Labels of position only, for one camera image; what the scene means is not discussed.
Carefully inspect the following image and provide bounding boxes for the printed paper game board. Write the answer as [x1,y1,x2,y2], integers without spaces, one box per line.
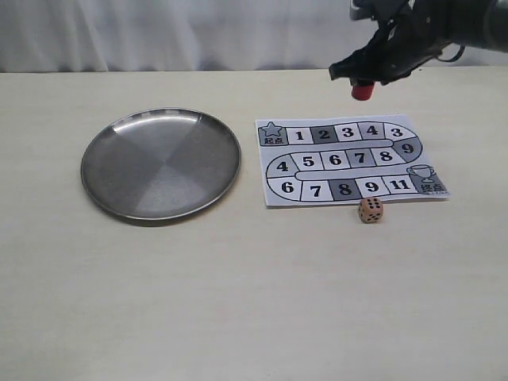
[256,114,449,207]

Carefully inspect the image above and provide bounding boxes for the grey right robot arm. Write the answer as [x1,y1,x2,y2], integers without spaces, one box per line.
[329,1,507,86]

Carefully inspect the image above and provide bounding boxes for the red cylinder game piece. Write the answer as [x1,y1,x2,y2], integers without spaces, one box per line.
[351,83,375,102]

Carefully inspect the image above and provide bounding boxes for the white fabric curtain backdrop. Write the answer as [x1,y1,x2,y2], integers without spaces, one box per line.
[1,1,507,78]

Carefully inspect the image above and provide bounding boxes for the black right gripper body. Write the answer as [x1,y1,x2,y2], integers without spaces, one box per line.
[363,1,492,66]

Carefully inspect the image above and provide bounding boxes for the wooden die black pips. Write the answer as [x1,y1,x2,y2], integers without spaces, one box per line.
[358,197,383,224]

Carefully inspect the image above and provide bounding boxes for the round stainless steel plate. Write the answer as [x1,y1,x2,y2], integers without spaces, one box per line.
[80,107,241,225]

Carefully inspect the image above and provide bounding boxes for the black wrist camera on gripper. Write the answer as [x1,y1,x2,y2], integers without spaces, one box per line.
[349,0,376,21]

